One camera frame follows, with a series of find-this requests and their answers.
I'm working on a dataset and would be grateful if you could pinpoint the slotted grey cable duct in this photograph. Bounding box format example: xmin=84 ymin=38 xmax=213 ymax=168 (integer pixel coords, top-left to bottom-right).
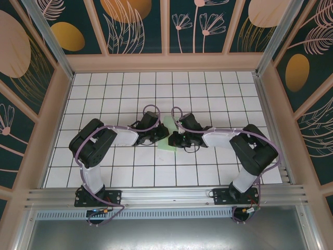
xmin=35 ymin=207 xmax=261 ymax=220

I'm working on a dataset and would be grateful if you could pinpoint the aluminium corner post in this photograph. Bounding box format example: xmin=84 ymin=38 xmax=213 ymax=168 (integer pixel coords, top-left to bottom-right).
xmin=254 ymin=0 xmax=304 ymax=77
xmin=20 ymin=0 xmax=76 ymax=80

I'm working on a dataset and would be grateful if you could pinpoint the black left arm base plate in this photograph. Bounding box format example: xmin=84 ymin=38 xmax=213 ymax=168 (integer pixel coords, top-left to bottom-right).
xmin=74 ymin=190 xmax=123 ymax=208

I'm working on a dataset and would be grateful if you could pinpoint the small controller board with connector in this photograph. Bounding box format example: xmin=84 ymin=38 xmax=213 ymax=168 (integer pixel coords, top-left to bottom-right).
xmin=85 ymin=208 xmax=111 ymax=217
xmin=234 ymin=206 xmax=261 ymax=218

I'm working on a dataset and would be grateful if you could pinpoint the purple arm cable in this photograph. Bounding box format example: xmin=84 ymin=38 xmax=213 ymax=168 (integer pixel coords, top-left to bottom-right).
xmin=74 ymin=104 xmax=161 ymax=227
xmin=170 ymin=106 xmax=283 ymax=224

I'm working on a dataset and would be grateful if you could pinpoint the long aluminium mounting rail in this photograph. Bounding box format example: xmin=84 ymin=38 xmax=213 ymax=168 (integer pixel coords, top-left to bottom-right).
xmin=24 ymin=184 xmax=309 ymax=212

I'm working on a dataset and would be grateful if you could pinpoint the aluminium table side rail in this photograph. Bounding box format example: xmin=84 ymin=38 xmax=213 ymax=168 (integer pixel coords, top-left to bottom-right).
xmin=253 ymin=72 xmax=294 ymax=184

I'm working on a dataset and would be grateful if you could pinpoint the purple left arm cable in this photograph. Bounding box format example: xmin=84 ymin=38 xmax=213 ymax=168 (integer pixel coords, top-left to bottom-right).
xmin=74 ymin=104 xmax=161 ymax=227

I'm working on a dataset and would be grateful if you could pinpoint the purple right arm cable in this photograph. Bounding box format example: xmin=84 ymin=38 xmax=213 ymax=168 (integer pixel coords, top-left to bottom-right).
xmin=170 ymin=106 xmax=283 ymax=224

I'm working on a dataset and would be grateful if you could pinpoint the grey sheet metal panel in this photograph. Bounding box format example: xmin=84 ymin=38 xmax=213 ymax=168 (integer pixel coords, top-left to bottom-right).
xmin=15 ymin=218 xmax=323 ymax=250

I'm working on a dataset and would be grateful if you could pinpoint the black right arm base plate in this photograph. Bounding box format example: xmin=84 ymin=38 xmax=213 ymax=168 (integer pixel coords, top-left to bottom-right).
xmin=212 ymin=187 xmax=261 ymax=207

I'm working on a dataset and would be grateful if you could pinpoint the light green paper sheet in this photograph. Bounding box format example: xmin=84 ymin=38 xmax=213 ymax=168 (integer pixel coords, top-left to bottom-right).
xmin=157 ymin=116 xmax=181 ymax=153

